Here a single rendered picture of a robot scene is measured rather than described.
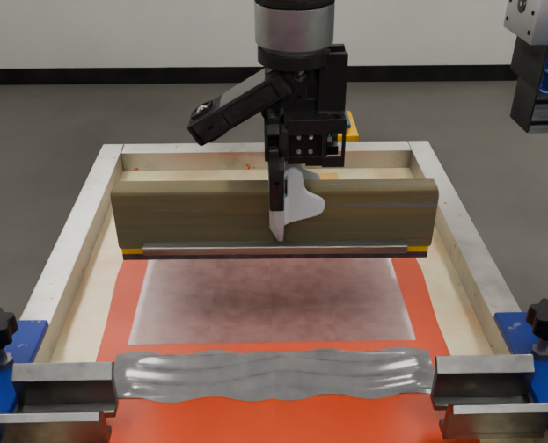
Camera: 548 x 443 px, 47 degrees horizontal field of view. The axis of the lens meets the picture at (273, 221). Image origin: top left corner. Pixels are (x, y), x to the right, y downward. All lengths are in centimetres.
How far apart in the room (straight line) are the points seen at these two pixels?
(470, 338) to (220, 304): 31
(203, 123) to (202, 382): 28
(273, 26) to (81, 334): 43
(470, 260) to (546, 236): 204
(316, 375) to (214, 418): 12
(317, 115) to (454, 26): 382
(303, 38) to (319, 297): 36
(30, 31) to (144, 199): 384
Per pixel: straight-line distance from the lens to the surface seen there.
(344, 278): 85
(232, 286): 83
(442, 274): 88
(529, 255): 274
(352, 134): 126
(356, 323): 78
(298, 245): 70
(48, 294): 81
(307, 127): 62
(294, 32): 58
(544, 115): 138
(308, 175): 71
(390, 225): 71
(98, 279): 88
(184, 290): 83
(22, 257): 272
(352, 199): 69
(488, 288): 82
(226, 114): 63
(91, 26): 437
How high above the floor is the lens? 147
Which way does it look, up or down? 32 degrees down
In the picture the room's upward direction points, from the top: straight up
